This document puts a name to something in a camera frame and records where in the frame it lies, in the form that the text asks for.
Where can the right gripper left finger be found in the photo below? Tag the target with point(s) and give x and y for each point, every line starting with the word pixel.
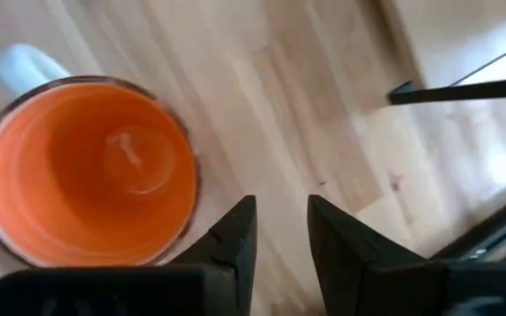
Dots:
pixel 231 263

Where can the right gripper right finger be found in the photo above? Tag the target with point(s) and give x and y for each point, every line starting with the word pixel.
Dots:
pixel 358 272

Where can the black aluminium table frame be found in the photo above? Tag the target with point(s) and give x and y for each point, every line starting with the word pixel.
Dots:
pixel 490 228

